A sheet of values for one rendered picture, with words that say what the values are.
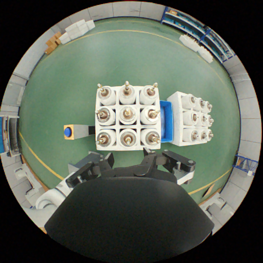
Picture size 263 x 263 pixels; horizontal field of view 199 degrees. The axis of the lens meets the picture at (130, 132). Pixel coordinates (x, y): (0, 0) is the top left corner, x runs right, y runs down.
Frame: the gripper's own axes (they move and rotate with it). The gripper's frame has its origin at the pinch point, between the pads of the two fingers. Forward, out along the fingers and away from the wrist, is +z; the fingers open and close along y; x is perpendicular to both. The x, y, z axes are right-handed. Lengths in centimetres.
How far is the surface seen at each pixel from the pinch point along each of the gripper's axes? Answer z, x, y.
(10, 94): -41, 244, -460
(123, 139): 21.8, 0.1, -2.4
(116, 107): 29.1, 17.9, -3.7
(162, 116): 47, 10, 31
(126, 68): 47, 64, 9
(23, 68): -27, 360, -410
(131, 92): 21.8, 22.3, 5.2
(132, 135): 21.7, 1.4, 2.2
